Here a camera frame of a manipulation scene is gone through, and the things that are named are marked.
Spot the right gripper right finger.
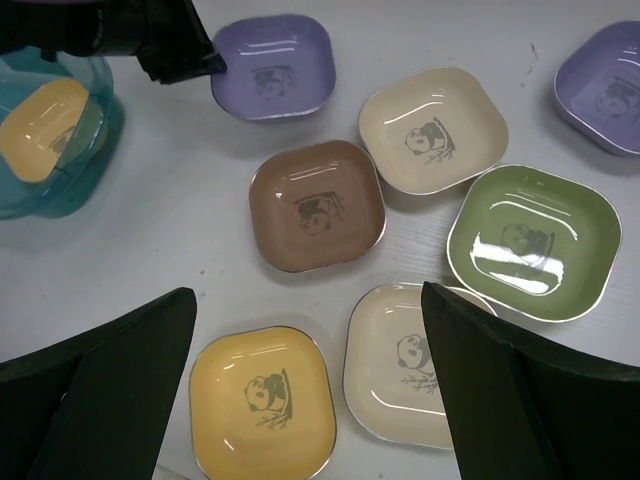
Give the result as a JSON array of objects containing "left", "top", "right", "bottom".
[{"left": 421, "top": 282, "right": 639, "bottom": 479}]

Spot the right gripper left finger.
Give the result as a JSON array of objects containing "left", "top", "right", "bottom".
[{"left": 1, "top": 287, "right": 196, "bottom": 479}]

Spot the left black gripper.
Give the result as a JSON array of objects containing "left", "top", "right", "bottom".
[{"left": 1, "top": 0, "right": 227, "bottom": 85}]

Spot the purple plate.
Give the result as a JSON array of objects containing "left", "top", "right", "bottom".
[
  {"left": 210, "top": 14, "right": 336, "bottom": 122},
  {"left": 553, "top": 20, "right": 639, "bottom": 157}
]

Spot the beige plate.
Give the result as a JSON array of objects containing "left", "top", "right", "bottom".
[{"left": 342, "top": 282, "right": 499, "bottom": 451}]

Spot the yellow plate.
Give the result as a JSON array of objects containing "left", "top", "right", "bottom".
[
  {"left": 189, "top": 326, "right": 337, "bottom": 479},
  {"left": 1, "top": 78, "right": 105, "bottom": 184}
]

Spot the green plate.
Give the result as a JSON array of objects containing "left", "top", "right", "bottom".
[{"left": 446, "top": 165, "right": 622, "bottom": 323}]

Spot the yellow plate front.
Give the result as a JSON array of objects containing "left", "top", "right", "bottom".
[{"left": 189, "top": 326, "right": 337, "bottom": 479}]

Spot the brown plate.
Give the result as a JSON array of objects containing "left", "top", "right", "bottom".
[{"left": 249, "top": 140, "right": 386, "bottom": 273}]

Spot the cream plate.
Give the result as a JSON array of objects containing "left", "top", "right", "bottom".
[{"left": 358, "top": 66, "right": 509, "bottom": 196}]

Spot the teal transparent plastic bin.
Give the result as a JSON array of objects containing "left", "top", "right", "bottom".
[{"left": 1, "top": 47, "right": 123, "bottom": 220}]

